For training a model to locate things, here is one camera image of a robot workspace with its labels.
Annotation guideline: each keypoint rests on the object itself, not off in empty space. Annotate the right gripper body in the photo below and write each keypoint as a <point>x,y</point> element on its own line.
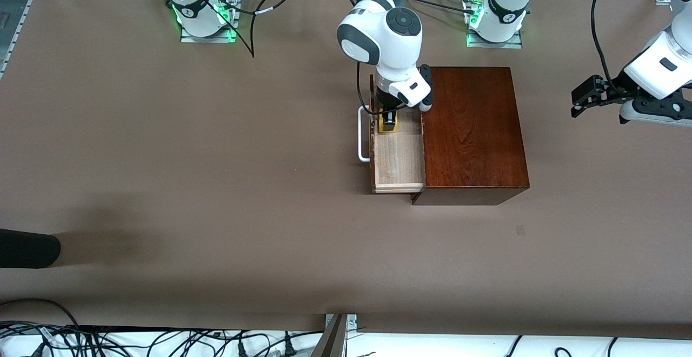
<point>386,101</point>

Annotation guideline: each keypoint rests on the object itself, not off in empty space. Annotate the yellow block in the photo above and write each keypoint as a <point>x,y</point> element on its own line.
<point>389,129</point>

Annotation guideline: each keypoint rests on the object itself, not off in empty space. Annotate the wooden drawer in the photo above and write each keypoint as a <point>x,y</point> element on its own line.
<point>397,157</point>

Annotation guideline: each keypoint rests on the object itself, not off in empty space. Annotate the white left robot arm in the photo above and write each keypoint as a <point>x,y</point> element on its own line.
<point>508,0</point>

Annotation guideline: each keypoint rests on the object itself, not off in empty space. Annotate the dark brown wooden cabinet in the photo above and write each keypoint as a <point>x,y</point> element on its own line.
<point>476,135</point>

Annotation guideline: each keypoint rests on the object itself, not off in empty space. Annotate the black power plug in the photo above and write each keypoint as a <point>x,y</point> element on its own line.
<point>241,349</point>
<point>289,347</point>

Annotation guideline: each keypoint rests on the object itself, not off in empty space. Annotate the black rounded object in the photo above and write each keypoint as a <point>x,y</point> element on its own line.
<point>27,249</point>

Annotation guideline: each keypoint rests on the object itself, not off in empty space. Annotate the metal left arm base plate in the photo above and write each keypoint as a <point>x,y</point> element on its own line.
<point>494,44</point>

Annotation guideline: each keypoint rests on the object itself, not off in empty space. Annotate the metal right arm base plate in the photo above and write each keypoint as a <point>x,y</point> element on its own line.
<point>208,38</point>

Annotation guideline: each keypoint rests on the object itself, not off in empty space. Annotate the grey metal post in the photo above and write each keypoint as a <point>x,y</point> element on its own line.
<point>332,341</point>

